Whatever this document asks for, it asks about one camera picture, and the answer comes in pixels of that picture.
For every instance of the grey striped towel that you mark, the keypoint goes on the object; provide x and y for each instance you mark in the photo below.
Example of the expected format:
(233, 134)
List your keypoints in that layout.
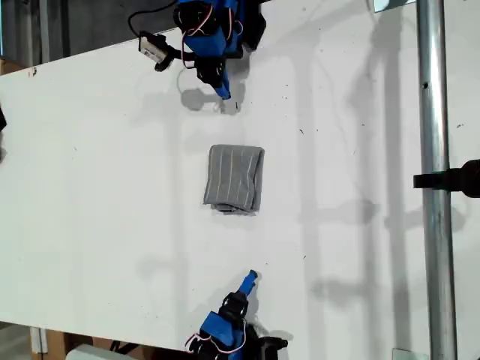
(232, 176)

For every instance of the white box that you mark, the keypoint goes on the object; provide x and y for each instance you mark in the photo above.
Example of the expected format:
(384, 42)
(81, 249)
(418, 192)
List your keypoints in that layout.
(93, 353)

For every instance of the brown cardboard box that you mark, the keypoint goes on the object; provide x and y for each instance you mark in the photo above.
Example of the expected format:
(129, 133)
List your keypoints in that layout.
(11, 66)

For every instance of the white table leg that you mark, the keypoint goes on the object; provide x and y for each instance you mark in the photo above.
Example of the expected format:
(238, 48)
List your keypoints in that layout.
(38, 339)

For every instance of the black object at table edge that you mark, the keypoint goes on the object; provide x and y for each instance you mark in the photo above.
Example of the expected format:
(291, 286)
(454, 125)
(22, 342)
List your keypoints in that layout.
(2, 120)

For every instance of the black clamp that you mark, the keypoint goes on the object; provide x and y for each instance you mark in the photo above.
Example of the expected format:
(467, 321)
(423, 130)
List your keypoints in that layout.
(450, 180)

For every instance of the short black camera stalk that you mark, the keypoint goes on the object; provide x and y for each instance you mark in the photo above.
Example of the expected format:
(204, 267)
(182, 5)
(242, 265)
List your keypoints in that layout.
(176, 56)

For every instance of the steel post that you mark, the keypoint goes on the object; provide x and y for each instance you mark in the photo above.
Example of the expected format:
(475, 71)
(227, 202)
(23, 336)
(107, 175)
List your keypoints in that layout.
(435, 112)

